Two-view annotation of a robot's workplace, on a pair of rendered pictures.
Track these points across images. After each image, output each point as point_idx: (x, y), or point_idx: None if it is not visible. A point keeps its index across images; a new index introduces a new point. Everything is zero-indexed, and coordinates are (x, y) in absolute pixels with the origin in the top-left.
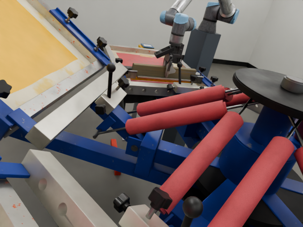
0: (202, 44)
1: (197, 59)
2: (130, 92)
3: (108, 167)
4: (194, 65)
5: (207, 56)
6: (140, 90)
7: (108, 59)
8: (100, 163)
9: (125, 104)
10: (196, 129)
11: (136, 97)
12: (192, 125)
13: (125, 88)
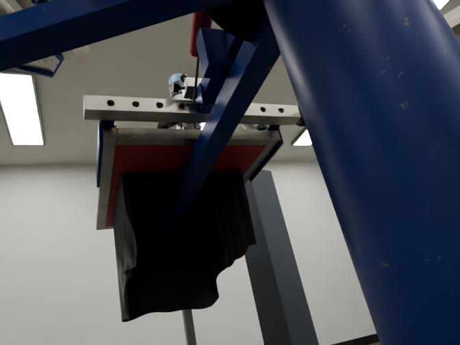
0: (250, 183)
1: (254, 205)
2: (112, 107)
3: (36, 27)
4: (255, 218)
5: (268, 200)
6: (129, 104)
7: (60, 56)
8: (19, 29)
9: (132, 222)
10: (225, 49)
11: (177, 296)
12: (214, 44)
13: (99, 100)
